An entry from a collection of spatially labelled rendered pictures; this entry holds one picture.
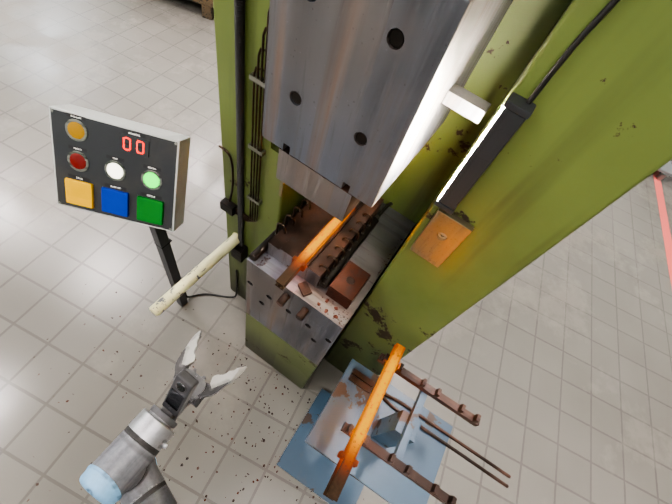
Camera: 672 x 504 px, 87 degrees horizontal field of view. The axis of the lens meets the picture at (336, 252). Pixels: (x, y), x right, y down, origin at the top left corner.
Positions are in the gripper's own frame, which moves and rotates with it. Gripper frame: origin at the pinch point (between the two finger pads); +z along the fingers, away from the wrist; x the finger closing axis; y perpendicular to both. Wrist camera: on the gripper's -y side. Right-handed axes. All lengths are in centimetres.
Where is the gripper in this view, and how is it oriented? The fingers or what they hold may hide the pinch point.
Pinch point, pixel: (223, 346)
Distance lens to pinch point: 96.3
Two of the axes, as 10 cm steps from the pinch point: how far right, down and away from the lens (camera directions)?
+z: 5.4, -6.4, 5.5
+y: -2.2, 5.3, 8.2
